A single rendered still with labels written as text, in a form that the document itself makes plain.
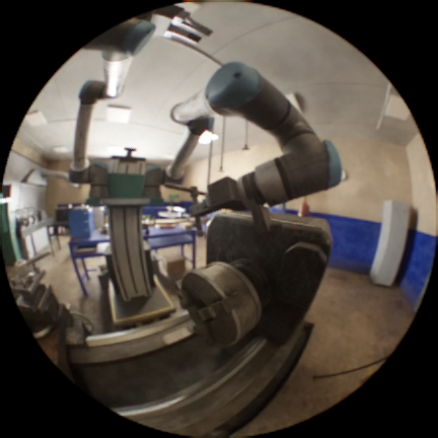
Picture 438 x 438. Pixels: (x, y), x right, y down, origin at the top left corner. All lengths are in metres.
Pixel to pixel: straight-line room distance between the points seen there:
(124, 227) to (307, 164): 1.33
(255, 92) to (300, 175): 0.14
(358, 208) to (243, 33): 3.85
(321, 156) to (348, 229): 3.53
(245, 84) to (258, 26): 1.90
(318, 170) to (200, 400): 0.65
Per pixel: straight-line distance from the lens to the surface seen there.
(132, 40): 0.34
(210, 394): 0.55
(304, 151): 0.25
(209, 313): 0.30
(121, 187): 1.23
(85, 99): 0.89
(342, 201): 3.70
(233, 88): 0.20
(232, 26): 2.07
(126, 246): 1.38
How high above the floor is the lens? 1.38
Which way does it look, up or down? 7 degrees down
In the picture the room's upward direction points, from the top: 3 degrees clockwise
